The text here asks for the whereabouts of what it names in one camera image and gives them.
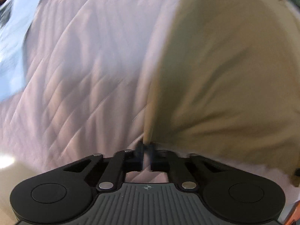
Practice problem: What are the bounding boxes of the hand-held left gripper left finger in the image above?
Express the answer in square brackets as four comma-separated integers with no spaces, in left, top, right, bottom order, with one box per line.
[64,142,144,192]

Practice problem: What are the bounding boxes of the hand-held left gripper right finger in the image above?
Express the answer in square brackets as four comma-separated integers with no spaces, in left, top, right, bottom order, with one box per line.
[149,143,232,191]

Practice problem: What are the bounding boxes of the khaki t-shirt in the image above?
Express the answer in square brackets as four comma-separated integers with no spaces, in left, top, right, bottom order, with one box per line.
[143,0,300,188]

